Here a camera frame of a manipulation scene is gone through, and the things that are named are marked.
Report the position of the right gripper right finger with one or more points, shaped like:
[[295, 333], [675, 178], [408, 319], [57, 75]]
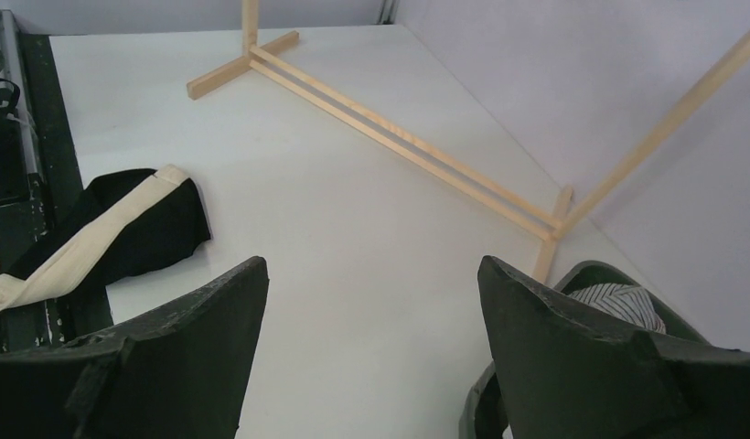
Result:
[[567, 370]]

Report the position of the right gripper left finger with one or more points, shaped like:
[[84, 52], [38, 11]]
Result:
[[180, 370]]

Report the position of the grey striped underwear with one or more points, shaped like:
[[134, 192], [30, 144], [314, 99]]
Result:
[[629, 303]]

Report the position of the black underwear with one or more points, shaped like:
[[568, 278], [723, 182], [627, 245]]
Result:
[[123, 224]]

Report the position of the dark green laundry basket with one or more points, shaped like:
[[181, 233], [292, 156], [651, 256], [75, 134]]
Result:
[[484, 415]]

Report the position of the wooden clothes rack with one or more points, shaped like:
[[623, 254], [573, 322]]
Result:
[[549, 227]]

